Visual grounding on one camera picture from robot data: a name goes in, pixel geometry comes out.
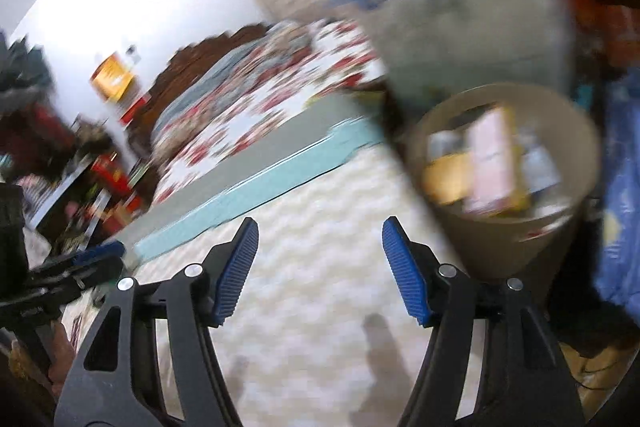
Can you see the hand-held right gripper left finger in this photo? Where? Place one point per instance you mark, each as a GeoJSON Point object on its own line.
{"type": "Point", "coordinates": [235, 277]}

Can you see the metal storage shelf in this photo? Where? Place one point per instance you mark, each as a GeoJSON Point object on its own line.
{"type": "Point", "coordinates": [65, 192]}

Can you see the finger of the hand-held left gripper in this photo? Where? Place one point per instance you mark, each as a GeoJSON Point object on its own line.
{"type": "Point", "coordinates": [95, 252]}

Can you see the yellow knit garment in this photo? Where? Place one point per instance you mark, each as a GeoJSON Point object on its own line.
{"type": "Point", "coordinates": [590, 367]}

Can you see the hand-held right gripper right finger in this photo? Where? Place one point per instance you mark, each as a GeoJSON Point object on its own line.
{"type": "Point", "coordinates": [405, 272]}

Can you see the carved wooden headboard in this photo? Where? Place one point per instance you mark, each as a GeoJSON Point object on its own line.
{"type": "Point", "coordinates": [200, 52]}

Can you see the floral quilt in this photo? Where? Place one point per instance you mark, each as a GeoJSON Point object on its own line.
{"type": "Point", "coordinates": [240, 72]}

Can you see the beige waste bin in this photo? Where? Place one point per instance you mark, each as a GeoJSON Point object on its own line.
{"type": "Point", "coordinates": [500, 247]}

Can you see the floral bed sheet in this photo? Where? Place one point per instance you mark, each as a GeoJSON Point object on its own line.
{"type": "Point", "coordinates": [300, 107]}

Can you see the red orange bag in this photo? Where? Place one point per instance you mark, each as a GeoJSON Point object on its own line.
{"type": "Point", "coordinates": [600, 22]}

